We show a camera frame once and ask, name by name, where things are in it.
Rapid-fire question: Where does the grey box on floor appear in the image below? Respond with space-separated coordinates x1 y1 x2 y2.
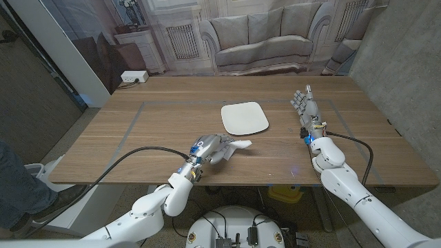
295 232 310 247

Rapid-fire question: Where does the person's leg in jeans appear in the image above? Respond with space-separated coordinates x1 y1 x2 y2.
0 139 58 230

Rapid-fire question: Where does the black floor cable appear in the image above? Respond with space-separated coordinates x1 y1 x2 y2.
171 198 228 239

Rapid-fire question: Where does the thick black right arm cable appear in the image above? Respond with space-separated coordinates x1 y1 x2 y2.
325 130 374 187

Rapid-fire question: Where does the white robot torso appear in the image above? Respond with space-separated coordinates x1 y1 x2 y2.
185 205 286 248

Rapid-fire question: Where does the white plastic base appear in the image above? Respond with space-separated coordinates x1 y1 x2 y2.
22 154 127 238

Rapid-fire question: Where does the white power strip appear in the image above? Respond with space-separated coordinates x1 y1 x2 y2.
120 70 150 83

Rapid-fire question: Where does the black power strip cable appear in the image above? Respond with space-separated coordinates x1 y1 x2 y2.
116 79 141 90

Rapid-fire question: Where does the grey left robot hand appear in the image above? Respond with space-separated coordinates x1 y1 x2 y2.
181 134 236 180

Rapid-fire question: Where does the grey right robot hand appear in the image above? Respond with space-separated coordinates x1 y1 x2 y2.
290 84 327 140

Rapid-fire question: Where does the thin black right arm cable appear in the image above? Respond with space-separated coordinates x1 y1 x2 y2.
307 144 362 248

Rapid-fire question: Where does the white paper towel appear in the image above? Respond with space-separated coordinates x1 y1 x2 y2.
223 139 253 161

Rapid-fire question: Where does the white square paper plate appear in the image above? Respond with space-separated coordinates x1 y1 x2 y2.
220 101 270 136

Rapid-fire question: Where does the printed living room backdrop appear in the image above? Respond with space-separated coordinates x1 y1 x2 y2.
39 0 390 94

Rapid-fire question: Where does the yellow object under table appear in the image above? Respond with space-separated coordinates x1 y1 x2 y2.
267 185 305 204

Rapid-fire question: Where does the person's dark shoe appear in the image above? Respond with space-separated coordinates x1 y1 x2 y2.
9 185 90 231

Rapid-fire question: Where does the grey table leg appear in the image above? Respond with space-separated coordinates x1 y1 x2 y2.
311 185 334 234

